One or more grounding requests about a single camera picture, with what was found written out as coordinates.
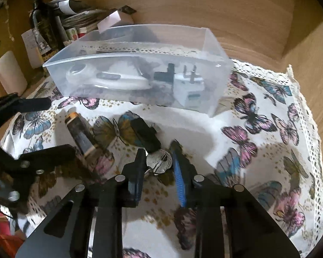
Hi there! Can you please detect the dark wine bottle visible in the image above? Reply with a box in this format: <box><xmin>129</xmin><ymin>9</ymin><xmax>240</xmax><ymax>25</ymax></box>
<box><xmin>29</xmin><ymin>0</ymin><xmax>64</xmax><ymax>61</ymax></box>

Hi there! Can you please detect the white paper note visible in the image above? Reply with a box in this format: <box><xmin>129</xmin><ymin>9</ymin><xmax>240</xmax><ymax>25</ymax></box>
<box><xmin>21</xmin><ymin>28</ymin><xmax>44</xmax><ymax>69</ymax></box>

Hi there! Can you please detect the white plastic magnifier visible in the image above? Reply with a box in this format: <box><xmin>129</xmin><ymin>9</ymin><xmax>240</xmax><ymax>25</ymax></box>
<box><xmin>66</xmin><ymin>63</ymin><xmax>152</xmax><ymax>91</ymax></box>

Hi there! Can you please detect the black car key with keyring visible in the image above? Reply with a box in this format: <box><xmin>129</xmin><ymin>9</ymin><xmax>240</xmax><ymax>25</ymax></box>
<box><xmin>130</xmin><ymin>118</ymin><xmax>173</xmax><ymax>177</ymax></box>

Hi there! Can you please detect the white plug adapter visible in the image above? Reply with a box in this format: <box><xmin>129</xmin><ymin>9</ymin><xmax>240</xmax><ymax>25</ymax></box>
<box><xmin>172</xmin><ymin>64</ymin><xmax>205</xmax><ymax>108</ymax></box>

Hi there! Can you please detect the small black object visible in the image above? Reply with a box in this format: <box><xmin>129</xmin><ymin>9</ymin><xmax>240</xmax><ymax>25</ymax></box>
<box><xmin>120</xmin><ymin>5</ymin><xmax>137</xmax><ymax>16</ymax></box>

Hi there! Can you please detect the wine bottle with white label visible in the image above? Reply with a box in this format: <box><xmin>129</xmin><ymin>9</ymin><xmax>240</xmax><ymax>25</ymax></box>
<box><xmin>52</xmin><ymin>0</ymin><xmax>90</xmax><ymax>16</ymax></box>

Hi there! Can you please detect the small white box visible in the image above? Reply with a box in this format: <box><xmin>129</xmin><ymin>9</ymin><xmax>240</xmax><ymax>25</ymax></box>
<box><xmin>97</xmin><ymin>10</ymin><xmax>122</xmax><ymax>33</ymax></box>

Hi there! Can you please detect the butterfly print tablecloth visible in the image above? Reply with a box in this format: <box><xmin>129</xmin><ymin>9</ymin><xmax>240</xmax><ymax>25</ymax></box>
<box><xmin>0</xmin><ymin>58</ymin><xmax>323</xmax><ymax>258</ymax></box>

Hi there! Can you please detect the red object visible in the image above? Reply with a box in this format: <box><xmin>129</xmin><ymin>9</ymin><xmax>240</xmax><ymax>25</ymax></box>
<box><xmin>0</xmin><ymin>211</ymin><xmax>18</xmax><ymax>250</ymax></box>

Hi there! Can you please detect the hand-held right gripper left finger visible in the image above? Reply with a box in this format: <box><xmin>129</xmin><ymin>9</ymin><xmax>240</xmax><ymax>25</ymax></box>
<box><xmin>15</xmin><ymin>148</ymin><xmax>146</xmax><ymax>258</ymax></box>

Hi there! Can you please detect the clear plastic storage box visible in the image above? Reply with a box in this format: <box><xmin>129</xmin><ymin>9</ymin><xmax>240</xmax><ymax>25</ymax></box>
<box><xmin>42</xmin><ymin>24</ymin><xmax>235</xmax><ymax>118</ymax></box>

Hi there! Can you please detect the stack of magazines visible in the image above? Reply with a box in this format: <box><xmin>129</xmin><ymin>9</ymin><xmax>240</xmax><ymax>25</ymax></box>
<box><xmin>60</xmin><ymin>9</ymin><xmax>111</xmax><ymax>29</ymax></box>

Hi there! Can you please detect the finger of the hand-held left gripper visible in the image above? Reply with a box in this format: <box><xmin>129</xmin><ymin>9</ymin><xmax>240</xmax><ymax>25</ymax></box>
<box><xmin>0</xmin><ymin>132</ymin><xmax>76</xmax><ymax>197</ymax></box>
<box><xmin>0</xmin><ymin>93</ymin><xmax>52</xmax><ymax>117</ymax></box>

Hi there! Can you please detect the black T-shaped connector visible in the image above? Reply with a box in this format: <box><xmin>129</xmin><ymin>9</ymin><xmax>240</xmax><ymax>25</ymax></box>
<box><xmin>154</xmin><ymin>63</ymin><xmax>176</xmax><ymax>83</ymax></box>

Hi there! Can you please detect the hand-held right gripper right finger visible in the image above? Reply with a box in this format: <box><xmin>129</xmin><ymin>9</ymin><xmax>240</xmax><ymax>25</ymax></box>
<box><xmin>169</xmin><ymin>139</ymin><xmax>301</xmax><ymax>258</ymax></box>

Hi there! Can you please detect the jar with red label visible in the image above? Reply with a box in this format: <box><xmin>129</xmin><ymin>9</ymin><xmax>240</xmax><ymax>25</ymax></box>
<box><xmin>66</xmin><ymin>27</ymin><xmax>87</xmax><ymax>43</ymax></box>

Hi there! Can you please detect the brown tube with orange cap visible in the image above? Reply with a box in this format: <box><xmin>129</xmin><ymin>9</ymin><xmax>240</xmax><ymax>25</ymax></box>
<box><xmin>65</xmin><ymin>107</ymin><xmax>98</xmax><ymax>158</ymax></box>

